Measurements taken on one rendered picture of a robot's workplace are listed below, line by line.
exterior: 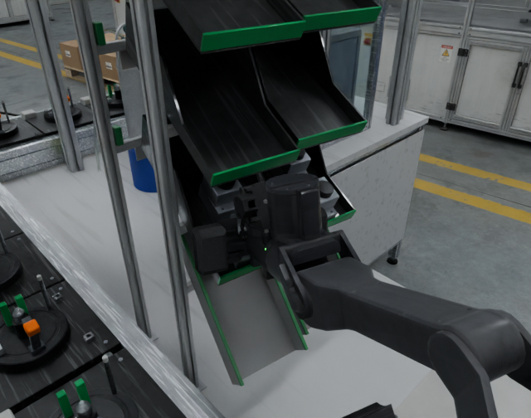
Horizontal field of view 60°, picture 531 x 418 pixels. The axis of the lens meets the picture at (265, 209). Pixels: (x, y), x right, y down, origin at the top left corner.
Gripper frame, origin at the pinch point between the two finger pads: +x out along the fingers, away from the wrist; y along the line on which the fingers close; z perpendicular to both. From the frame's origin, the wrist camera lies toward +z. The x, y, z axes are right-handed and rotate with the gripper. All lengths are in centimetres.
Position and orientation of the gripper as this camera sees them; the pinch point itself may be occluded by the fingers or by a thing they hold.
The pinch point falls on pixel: (248, 227)
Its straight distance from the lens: 65.0
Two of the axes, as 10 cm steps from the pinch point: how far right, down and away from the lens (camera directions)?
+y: -9.1, 1.6, -3.9
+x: -4.2, -2.6, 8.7
